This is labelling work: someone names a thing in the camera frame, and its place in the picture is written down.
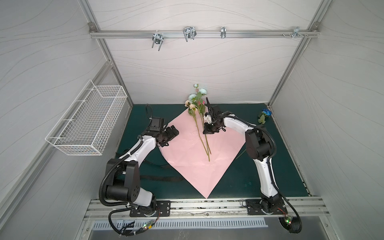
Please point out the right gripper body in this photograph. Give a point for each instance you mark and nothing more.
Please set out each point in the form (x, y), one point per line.
(213, 115)

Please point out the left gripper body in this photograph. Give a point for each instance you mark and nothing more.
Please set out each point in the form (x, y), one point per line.
(167, 134)

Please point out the peach fake flower stem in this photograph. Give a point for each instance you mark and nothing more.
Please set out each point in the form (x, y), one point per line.
(195, 118)

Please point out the pink purple wrapping paper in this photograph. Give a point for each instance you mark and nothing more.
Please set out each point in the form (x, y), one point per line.
(186, 154)

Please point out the blue fake flower stem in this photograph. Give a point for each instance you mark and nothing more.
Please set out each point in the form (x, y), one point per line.
(264, 115)

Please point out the mint fake flower stem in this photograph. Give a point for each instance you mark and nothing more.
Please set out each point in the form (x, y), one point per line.
(196, 101)

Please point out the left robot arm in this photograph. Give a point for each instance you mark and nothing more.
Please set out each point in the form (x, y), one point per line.
(121, 184)

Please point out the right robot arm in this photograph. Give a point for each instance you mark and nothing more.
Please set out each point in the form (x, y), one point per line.
(269, 189)

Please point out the green table mat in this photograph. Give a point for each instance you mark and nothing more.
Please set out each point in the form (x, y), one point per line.
(240, 179)

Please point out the metal U-bolt clamp middle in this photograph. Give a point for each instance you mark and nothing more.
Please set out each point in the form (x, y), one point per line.
(189, 33)

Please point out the metal u-bolt clamp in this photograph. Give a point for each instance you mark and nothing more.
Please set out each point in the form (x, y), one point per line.
(158, 39)
(189, 33)

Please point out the metal U-bolt clamp left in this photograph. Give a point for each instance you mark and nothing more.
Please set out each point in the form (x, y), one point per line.
(158, 39)

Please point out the white vent grille strip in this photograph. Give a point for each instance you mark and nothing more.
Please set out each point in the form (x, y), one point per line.
(170, 224)

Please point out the metal bolt clamp right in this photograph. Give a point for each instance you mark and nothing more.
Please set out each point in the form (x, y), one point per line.
(295, 34)

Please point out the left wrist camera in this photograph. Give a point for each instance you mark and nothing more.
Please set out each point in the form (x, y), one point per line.
(157, 124)

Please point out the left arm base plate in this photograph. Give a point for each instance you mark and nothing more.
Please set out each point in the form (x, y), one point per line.
(155, 209)

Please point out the white wire basket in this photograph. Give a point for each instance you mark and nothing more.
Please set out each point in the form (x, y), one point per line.
(86, 126)

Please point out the metal bracket clamp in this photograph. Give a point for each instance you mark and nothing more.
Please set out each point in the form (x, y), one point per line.
(223, 32)

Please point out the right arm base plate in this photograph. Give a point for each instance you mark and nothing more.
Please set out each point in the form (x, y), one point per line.
(255, 207)

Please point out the aluminium crossbar rail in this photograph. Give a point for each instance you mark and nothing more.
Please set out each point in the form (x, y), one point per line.
(201, 34)

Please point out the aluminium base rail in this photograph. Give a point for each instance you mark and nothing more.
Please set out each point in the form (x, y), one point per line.
(235, 208)

